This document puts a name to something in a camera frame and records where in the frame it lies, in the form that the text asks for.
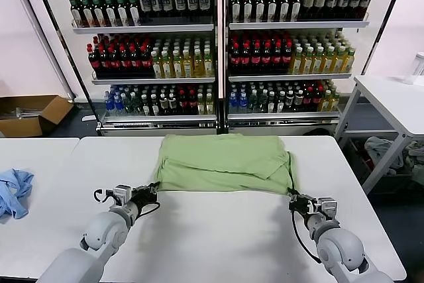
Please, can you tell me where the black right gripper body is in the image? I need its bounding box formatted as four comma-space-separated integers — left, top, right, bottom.
290, 196, 315, 217

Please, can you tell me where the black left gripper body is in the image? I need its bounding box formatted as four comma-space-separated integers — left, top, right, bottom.
131, 186, 158, 209

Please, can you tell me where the light green t-shirt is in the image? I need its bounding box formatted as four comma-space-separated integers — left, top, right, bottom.
152, 133, 301, 196

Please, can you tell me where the clear green water bottle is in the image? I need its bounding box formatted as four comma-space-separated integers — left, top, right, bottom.
131, 92, 142, 117
258, 89, 268, 113
248, 89, 259, 113
123, 93, 133, 117

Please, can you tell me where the red cap cola bottle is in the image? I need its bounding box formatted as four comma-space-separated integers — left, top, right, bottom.
271, 40, 284, 74
87, 43, 102, 78
303, 86, 314, 113
178, 89, 188, 115
131, 43, 143, 76
140, 43, 153, 76
120, 44, 133, 76
261, 40, 273, 75
240, 41, 252, 75
109, 44, 123, 77
250, 41, 262, 75
230, 41, 242, 75
313, 85, 323, 112
282, 40, 293, 74
187, 89, 198, 115
99, 44, 113, 77

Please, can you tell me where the dark laundry crate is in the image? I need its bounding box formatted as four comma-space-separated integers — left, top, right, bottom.
346, 139, 418, 195

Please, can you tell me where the grey cloth pile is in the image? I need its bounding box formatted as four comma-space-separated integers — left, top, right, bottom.
364, 136, 405, 176

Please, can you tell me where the pale green cloth pile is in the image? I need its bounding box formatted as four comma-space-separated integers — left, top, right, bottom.
402, 140, 424, 186

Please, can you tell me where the open cardboard box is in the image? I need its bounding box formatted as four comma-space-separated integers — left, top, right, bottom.
0, 94, 74, 138

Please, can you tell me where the crumpled blue cloth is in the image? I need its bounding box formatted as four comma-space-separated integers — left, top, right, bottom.
0, 168, 35, 220

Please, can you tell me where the white side table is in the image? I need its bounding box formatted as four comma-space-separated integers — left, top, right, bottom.
334, 74, 424, 194

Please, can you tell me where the metal rods bundle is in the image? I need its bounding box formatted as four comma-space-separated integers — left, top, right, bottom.
6, 106, 42, 121

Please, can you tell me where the grey beverage display shelf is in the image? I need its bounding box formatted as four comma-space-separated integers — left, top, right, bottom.
222, 0, 372, 137
49, 0, 222, 137

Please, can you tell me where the clear plastic jar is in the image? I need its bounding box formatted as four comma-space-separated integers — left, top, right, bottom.
402, 51, 424, 85

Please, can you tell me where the dark tea bottle beige label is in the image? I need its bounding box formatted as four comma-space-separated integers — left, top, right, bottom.
314, 0, 328, 21
303, 0, 316, 21

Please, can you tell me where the black left gripper cable loop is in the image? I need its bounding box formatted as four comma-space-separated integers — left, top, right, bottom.
138, 200, 162, 219

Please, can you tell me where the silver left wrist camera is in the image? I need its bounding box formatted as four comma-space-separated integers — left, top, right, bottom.
112, 184, 133, 204

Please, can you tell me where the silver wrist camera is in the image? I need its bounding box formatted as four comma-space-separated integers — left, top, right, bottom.
112, 184, 133, 204
313, 197, 339, 221

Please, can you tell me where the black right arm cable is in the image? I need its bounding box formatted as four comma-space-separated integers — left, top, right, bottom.
290, 209, 321, 262

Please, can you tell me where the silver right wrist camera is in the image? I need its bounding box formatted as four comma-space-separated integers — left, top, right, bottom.
313, 197, 339, 221

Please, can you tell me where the black left camera cable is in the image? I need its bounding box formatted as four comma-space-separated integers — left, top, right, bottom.
93, 188, 115, 204

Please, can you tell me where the black slanted frame strip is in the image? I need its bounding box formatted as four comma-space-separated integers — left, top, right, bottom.
29, 0, 102, 130
359, 0, 411, 77

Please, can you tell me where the grey slanted wall strip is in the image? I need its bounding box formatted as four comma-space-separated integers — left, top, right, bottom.
6, 0, 76, 102

